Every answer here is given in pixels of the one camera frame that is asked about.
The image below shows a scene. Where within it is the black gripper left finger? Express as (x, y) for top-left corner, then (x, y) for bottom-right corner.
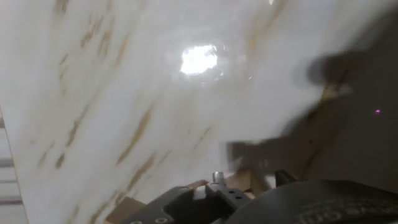
(119, 170), (252, 224)

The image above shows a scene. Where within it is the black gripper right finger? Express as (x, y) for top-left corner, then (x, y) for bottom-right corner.
(275, 169), (298, 187)

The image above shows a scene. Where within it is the white marble pattern board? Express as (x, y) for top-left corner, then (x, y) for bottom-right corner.
(0, 0), (398, 224)

